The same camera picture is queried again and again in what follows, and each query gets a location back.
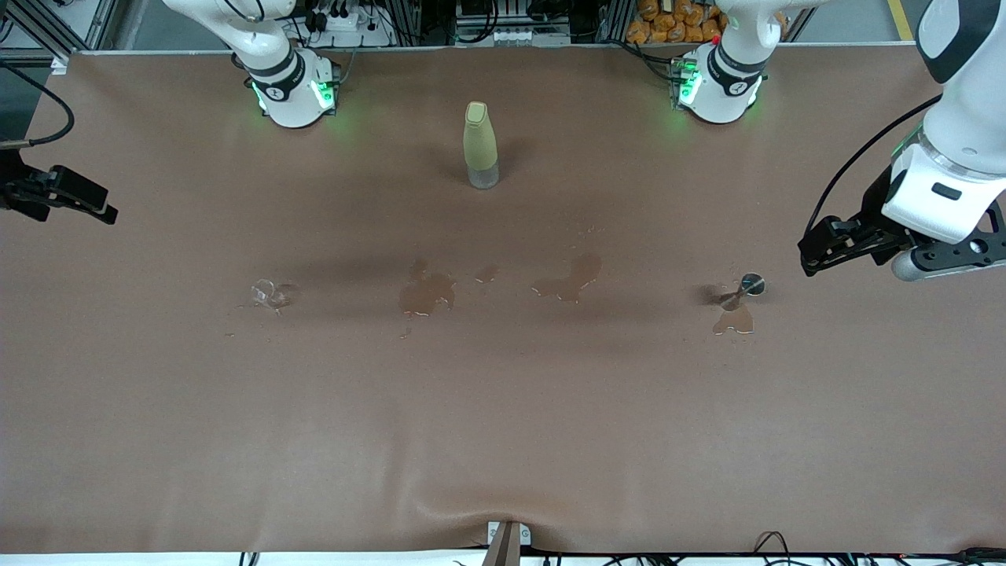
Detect steel double cone jigger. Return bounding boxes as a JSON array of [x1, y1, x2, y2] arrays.
[[719, 273, 767, 309]]

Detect clear glass measuring cup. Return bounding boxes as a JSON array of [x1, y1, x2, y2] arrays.
[[249, 278, 290, 311]]

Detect orange snack packets pile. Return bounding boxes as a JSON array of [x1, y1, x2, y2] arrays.
[[626, 0, 728, 44]]

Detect white power strip with plugs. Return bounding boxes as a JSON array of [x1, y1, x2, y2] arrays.
[[303, 0, 394, 50]]

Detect large brown liquid puddle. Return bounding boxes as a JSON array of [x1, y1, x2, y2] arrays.
[[398, 257, 457, 318]]

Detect yellow-green bottle with clear base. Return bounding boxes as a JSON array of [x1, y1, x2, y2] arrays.
[[463, 101, 501, 190]]

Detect brown table mat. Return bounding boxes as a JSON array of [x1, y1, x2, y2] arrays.
[[0, 43, 1006, 555]]

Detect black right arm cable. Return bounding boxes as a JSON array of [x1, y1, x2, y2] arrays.
[[0, 61, 76, 150]]

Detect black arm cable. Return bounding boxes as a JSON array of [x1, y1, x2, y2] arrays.
[[0, 61, 76, 150], [803, 94, 944, 241]]

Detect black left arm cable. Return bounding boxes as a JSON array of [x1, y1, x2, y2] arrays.
[[803, 94, 944, 241]]

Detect aluminium frame profile structure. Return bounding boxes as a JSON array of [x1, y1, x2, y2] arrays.
[[0, 0, 119, 75]]

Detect black cable loop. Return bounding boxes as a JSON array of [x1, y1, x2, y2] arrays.
[[752, 531, 791, 566]]

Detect metal table clamp bracket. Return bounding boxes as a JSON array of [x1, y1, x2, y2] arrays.
[[487, 520, 532, 566]]

